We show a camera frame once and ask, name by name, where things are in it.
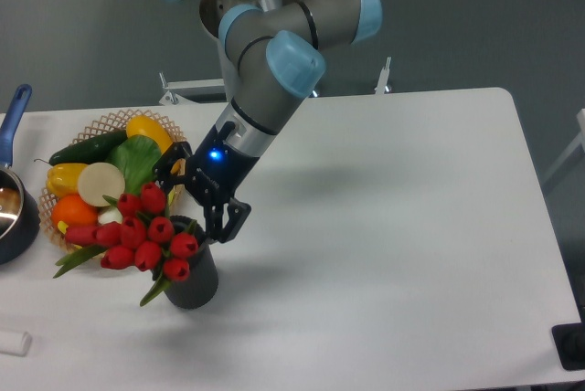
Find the yellow banana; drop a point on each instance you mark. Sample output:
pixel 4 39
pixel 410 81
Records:
pixel 62 227

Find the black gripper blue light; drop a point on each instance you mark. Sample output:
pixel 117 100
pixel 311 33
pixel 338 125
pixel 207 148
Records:
pixel 213 172

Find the dark grey ribbed vase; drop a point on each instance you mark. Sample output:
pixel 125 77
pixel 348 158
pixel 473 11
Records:
pixel 202 282

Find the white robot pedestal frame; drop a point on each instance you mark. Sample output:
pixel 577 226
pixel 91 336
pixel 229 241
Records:
pixel 350 71

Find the yellow bell pepper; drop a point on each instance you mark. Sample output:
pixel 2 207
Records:
pixel 62 179

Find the red tulip bouquet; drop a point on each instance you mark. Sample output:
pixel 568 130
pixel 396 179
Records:
pixel 146 238

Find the white chair frame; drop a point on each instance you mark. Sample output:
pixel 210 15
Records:
pixel 569 157

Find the white cylinder object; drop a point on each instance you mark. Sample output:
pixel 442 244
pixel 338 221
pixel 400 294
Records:
pixel 15 343

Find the white garlic bulb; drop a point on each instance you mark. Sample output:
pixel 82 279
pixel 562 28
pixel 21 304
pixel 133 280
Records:
pixel 109 214

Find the orange fruit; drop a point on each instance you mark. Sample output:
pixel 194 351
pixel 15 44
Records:
pixel 74 211

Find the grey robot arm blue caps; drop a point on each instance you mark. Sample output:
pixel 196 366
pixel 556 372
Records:
pixel 276 52

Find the green cucumber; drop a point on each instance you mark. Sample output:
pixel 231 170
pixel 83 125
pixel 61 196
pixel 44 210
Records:
pixel 89 151

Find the dark pot blue handle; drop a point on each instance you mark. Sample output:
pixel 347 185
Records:
pixel 19 214

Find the green leafy vegetable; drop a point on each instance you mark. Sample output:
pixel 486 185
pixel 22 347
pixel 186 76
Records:
pixel 135 159

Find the yellow squash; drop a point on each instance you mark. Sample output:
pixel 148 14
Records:
pixel 147 126

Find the black device table corner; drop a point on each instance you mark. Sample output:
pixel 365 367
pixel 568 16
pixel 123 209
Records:
pixel 569 341

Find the cream round disc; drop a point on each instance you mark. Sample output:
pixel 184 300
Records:
pixel 99 180

